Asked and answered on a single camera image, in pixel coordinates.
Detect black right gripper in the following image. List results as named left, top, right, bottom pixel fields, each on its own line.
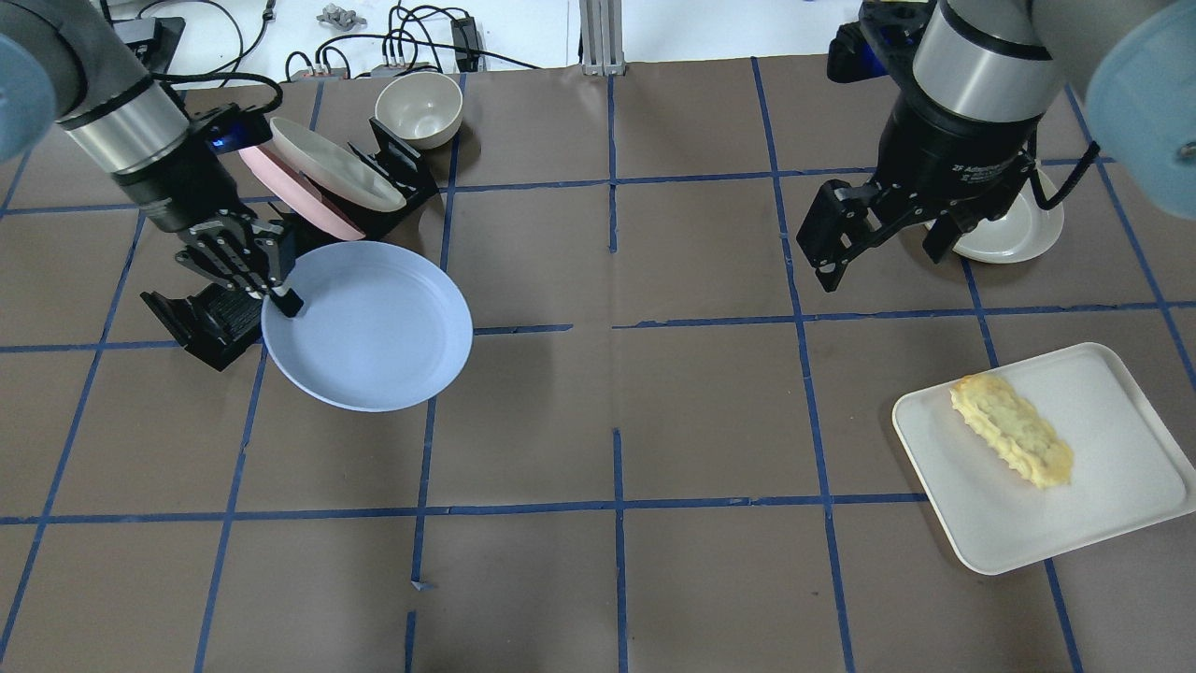
left=795, top=93, right=1038, bottom=293

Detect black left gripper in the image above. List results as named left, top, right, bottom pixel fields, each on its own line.
left=140, top=159, right=305, bottom=318

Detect light blue plate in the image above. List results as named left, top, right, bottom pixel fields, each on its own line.
left=261, top=241, right=474, bottom=412

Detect yellow bread piece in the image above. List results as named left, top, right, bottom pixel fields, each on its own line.
left=948, top=372, right=1074, bottom=490

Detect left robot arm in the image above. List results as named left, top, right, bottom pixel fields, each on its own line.
left=4, top=1, right=303, bottom=318

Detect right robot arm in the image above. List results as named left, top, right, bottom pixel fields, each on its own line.
left=795, top=1, right=1195, bottom=293

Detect pink plate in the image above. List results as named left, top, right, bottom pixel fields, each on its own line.
left=236, top=143, right=364, bottom=241

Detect white plate in rack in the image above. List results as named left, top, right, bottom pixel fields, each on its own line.
left=269, top=116, right=407, bottom=212

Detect white shallow bowl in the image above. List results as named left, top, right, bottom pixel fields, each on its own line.
left=952, top=181, right=1064, bottom=265

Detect black dish rack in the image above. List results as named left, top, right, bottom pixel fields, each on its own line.
left=140, top=117, right=441, bottom=373

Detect beige bowl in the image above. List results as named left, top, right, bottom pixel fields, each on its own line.
left=373, top=71, right=464, bottom=149

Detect black power adapter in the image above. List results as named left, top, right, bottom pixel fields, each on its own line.
left=451, top=16, right=482, bottom=72

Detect white rectangular tray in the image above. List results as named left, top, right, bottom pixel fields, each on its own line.
left=891, top=342, right=1192, bottom=575

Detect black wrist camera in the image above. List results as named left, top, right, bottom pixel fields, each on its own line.
left=191, top=104, right=273, bottom=157

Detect black cable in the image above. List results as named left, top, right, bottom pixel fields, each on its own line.
left=154, top=73, right=283, bottom=118

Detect aluminium frame post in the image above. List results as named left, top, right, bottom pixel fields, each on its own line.
left=579, top=0, right=626, bottom=77

